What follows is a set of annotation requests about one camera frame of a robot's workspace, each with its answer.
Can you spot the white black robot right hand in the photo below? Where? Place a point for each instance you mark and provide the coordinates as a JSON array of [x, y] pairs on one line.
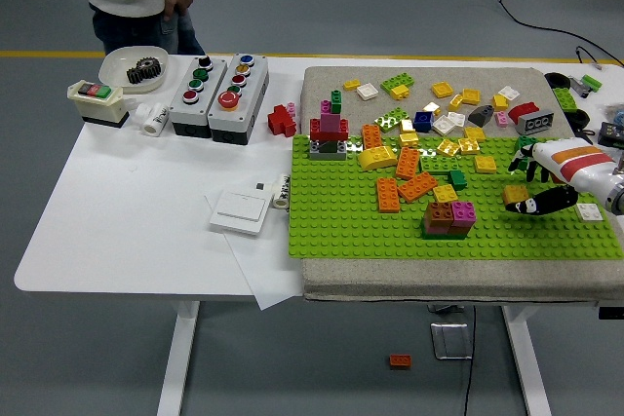
[[580, 162]]

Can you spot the dark green tall toy brick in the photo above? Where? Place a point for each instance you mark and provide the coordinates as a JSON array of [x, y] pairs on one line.
[[518, 160]]

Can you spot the orange 2x2 toy brick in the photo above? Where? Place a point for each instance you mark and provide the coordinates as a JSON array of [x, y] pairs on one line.
[[514, 193]]

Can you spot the magenta 2x2 toy brick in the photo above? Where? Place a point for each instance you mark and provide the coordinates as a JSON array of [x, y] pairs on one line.
[[463, 211]]

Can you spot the blue 2x2 toy brick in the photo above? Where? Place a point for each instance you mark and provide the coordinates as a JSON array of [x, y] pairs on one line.
[[423, 122]]

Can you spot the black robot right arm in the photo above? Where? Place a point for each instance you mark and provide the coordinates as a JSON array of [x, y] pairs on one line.
[[618, 199]]

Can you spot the white square toy tile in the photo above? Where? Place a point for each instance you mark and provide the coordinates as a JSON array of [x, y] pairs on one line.
[[508, 92], [367, 92], [442, 125], [589, 212], [457, 119]]

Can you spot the grey toy brick with holes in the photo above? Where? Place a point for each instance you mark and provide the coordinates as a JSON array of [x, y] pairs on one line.
[[536, 124]]

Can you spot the green 2x4 toy brick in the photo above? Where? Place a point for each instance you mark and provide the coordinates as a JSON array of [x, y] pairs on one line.
[[564, 99]]

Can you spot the red curved toy brick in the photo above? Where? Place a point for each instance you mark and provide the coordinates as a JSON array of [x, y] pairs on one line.
[[524, 110]]

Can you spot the pink small toy brick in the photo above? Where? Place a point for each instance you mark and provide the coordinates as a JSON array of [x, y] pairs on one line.
[[501, 119], [291, 108]]

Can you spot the red toy brick cluster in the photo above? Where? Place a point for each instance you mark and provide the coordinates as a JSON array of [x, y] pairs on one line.
[[280, 121]]

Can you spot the orange 2x4 toy brick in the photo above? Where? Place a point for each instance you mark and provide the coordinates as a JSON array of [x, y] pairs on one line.
[[386, 196], [407, 163], [416, 187], [373, 138], [400, 361]]

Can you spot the yellow small toy plate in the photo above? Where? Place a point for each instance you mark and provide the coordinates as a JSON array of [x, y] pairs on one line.
[[352, 85]]

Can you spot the multicolour toy brick tower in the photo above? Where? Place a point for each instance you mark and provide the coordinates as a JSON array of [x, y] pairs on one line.
[[329, 131]]

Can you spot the yellow curved toy brick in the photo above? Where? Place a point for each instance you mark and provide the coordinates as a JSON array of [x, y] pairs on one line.
[[378, 159]]

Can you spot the clear toy tile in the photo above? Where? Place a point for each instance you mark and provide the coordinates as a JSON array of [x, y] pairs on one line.
[[353, 145]]

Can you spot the green toy baseplate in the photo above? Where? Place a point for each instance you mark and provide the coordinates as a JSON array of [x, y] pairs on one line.
[[341, 221]]

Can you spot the black small part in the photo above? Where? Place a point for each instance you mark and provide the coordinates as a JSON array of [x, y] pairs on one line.
[[585, 133]]

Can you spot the black box device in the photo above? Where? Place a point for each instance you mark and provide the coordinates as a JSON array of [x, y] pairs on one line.
[[612, 132]]

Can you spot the plastic bag with blue parts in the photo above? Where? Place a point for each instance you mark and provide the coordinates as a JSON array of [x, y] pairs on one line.
[[616, 114]]

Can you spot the silver metal part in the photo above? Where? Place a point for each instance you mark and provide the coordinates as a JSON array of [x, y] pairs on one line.
[[579, 86]]

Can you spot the lime green narrow brick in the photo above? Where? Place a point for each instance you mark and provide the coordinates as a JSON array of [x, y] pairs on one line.
[[591, 82]]

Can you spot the black metal gear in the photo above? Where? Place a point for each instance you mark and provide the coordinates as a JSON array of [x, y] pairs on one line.
[[144, 71]]

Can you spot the white plastic bowl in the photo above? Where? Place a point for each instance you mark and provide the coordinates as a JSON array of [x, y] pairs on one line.
[[114, 70]]

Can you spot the dark grey sloped brick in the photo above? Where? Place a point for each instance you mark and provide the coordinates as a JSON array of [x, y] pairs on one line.
[[482, 116]]

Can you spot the grey four-button control box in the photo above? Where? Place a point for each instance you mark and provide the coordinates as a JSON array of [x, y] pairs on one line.
[[187, 116]]

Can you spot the grey emergency stop box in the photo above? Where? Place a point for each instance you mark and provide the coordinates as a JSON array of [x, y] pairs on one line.
[[253, 94]]

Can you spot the dark green small brick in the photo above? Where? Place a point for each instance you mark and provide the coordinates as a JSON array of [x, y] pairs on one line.
[[457, 179]]

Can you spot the white pipe fitting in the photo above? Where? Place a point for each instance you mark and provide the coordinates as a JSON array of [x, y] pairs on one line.
[[153, 119]]

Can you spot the lime green flat plate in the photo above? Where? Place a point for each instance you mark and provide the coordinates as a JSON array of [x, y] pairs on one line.
[[441, 163]]

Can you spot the brown pink green brick stack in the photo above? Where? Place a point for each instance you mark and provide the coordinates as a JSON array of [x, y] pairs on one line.
[[436, 215]]

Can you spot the black table control box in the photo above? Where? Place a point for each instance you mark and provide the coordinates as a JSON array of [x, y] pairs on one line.
[[612, 313]]

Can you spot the lime green 2x4 brick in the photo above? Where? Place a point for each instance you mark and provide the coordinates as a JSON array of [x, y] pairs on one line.
[[390, 120], [395, 81]]

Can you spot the small grey white adapter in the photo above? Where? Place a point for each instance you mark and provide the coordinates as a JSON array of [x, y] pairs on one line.
[[261, 186]]

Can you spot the white table leg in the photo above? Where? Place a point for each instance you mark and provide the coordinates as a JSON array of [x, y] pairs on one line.
[[178, 362], [524, 362]]

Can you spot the white labelled roll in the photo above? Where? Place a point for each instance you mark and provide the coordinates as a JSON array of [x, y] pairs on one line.
[[281, 192]]

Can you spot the metal floor socket plate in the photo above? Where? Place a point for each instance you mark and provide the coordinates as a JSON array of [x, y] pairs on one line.
[[451, 340]]

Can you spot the white paper sheet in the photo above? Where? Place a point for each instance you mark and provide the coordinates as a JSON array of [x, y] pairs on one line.
[[263, 279]]

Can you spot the cream red-green switch box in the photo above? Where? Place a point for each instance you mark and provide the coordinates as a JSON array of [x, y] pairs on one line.
[[97, 106]]

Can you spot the grey bracket under table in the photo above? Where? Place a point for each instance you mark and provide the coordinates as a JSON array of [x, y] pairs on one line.
[[446, 309]]

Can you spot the white wall switch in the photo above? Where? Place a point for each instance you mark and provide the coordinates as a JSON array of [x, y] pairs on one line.
[[239, 214]]

